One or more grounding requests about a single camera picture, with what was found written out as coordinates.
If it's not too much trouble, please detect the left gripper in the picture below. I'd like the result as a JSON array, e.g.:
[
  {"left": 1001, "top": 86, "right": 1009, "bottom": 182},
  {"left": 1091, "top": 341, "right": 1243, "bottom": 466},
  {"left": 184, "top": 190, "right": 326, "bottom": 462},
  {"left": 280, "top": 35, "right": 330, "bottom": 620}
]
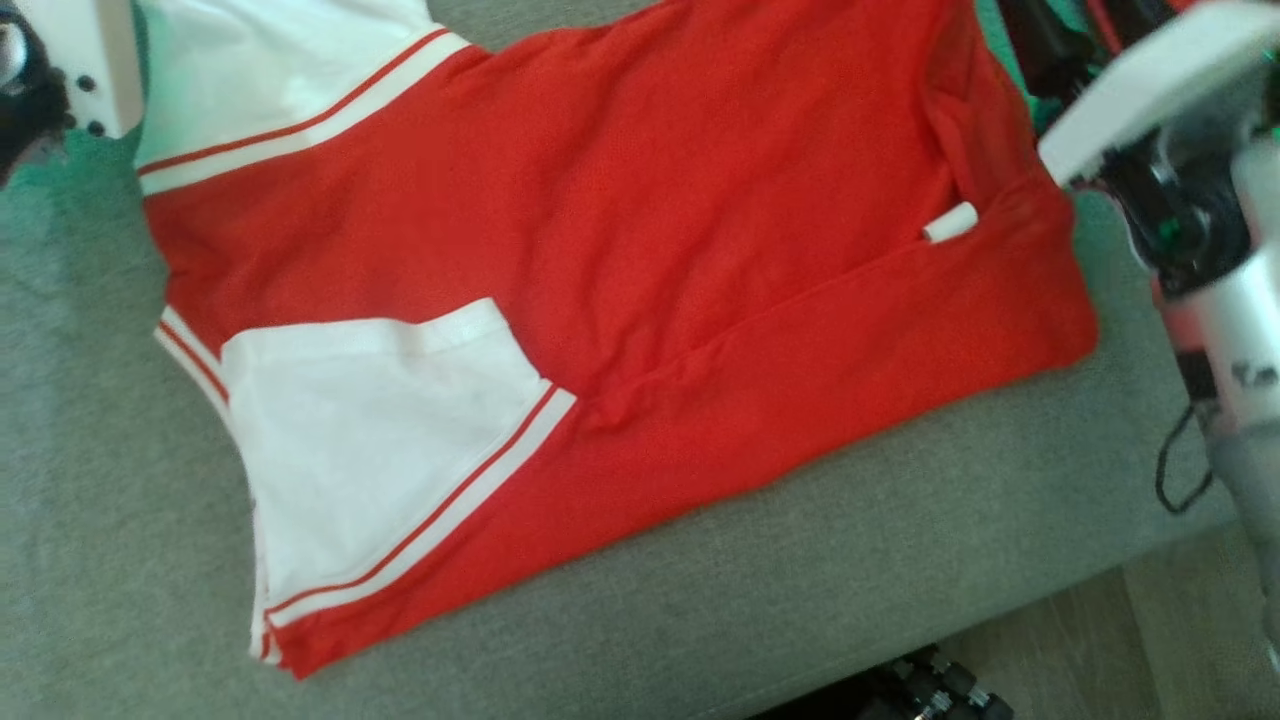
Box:
[{"left": 0, "top": 0, "right": 147, "bottom": 187}]

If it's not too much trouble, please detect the grey fabric sofa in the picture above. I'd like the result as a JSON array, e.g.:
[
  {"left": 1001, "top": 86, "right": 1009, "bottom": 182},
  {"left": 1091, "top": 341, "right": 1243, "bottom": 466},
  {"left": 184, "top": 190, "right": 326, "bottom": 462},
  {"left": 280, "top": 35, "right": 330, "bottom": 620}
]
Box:
[{"left": 0, "top": 0, "right": 1246, "bottom": 720}]

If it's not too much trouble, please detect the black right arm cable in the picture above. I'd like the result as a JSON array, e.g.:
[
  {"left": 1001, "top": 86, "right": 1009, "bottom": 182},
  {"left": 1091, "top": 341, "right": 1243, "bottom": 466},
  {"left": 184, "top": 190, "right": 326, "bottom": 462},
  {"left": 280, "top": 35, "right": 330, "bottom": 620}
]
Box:
[{"left": 1154, "top": 398, "right": 1217, "bottom": 517}]

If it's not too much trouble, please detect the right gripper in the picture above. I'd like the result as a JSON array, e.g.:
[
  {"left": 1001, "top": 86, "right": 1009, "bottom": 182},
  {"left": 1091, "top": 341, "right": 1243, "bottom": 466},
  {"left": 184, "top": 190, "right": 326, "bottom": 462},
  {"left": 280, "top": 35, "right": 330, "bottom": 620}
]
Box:
[{"left": 998, "top": 0, "right": 1280, "bottom": 297}]

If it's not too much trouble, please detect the red and white shirt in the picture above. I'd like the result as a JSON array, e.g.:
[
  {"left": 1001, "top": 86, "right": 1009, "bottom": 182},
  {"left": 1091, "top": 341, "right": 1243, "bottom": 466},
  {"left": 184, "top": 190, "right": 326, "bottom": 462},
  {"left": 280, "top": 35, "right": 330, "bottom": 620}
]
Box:
[{"left": 134, "top": 0, "right": 1102, "bottom": 682}]

